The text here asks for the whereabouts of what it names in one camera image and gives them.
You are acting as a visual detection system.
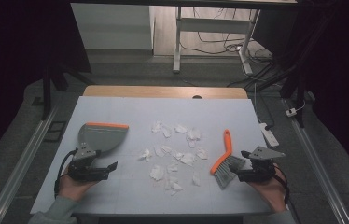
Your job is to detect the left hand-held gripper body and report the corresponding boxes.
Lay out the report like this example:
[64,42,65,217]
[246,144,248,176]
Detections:
[67,142,111,183]

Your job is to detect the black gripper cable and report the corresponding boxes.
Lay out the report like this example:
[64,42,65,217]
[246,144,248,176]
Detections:
[53,148,79,199]
[272,162,302,224]

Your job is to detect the black rectangular floor frame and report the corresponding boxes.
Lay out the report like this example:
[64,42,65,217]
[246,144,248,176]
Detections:
[43,119,68,144]

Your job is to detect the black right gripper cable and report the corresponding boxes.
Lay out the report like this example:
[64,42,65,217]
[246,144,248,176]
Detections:
[272,162,302,224]

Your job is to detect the grey dustpan with orange edge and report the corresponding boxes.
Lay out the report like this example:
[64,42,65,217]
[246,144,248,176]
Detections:
[77,121,130,157]

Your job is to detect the black floor cables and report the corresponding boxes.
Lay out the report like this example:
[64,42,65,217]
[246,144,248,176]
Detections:
[180,7,284,90]

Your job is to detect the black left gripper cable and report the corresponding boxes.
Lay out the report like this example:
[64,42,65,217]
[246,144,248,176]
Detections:
[53,148,79,199]

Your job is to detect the pile of white paper scraps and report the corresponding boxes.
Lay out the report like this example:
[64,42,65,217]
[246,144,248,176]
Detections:
[138,120,210,197]

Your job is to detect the pale cabinet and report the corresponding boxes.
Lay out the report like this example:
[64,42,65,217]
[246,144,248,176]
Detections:
[70,3,155,51]

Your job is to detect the person's left hand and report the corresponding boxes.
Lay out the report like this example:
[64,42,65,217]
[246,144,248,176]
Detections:
[58,166,98,203]

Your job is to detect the black metal stand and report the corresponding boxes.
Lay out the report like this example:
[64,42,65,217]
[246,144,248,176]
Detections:
[245,8,329,129]
[30,57,97,121]

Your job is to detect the wooden table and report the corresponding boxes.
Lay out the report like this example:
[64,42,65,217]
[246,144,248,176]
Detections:
[82,85,249,100]

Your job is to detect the orange brush with grey bristles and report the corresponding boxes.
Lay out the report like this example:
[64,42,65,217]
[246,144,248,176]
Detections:
[209,129,247,190]

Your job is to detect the white table board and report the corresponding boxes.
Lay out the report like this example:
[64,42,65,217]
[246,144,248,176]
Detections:
[30,95,281,217]

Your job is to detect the white-legged desk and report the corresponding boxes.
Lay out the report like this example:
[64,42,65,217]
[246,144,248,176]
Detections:
[69,0,299,76]

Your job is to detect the person's right hand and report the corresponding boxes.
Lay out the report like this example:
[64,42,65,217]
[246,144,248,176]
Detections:
[246,164,289,214]

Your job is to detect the aluminium rail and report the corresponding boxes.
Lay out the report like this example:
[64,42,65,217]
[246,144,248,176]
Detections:
[282,98,349,224]
[0,105,60,224]

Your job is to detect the white power strip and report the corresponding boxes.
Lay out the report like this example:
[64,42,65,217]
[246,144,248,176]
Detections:
[258,121,280,148]

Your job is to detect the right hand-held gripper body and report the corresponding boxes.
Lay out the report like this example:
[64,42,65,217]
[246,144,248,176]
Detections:
[237,146,286,183]

